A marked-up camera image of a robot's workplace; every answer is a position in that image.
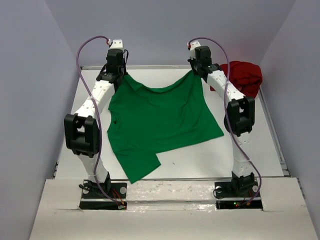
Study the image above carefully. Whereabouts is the red t shirt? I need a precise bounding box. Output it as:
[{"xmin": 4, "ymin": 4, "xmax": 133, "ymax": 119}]
[{"xmin": 208, "ymin": 61, "xmax": 263, "ymax": 101}]

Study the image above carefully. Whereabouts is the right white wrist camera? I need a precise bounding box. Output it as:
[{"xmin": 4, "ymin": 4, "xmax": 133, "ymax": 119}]
[{"xmin": 187, "ymin": 40, "xmax": 201, "ymax": 59}]

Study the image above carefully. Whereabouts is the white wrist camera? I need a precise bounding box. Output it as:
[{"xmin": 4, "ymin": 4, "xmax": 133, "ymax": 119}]
[
  {"xmin": 106, "ymin": 39, "xmax": 124, "ymax": 51},
  {"xmin": 187, "ymin": 40, "xmax": 201, "ymax": 59}
]

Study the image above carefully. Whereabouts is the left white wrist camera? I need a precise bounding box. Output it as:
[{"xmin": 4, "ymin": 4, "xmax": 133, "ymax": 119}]
[{"xmin": 106, "ymin": 39, "xmax": 124, "ymax": 51}]

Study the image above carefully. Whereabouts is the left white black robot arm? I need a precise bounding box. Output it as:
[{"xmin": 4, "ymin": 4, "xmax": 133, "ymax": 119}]
[{"xmin": 63, "ymin": 47, "xmax": 129, "ymax": 198}]

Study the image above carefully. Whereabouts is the green t shirt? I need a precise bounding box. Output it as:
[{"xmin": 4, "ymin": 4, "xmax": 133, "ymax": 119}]
[{"xmin": 107, "ymin": 71, "xmax": 224, "ymax": 183}]

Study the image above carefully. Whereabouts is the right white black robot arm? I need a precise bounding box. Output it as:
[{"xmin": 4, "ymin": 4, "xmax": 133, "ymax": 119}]
[{"xmin": 188, "ymin": 41, "xmax": 259, "ymax": 200}]

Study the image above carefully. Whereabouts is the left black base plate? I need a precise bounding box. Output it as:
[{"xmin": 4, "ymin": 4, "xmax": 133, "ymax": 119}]
[{"xmin": 78, "ymin": 180, "xmax": 128, "ymax": 211}]

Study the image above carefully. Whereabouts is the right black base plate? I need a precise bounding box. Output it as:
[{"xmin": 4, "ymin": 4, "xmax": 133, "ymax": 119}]
[{"xmin": 212, "ymin": 181, "xmax": 263, "ymax": 210}]

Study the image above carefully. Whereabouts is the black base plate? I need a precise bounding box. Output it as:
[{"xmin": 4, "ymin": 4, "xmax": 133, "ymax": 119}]
[
  {"xmin": 78, "ymin": 180, "xmax": 128, "ymax": 211},
  {"xmin": 212, "ymin": 181, "xmax": 263, "ymax": 210}
]

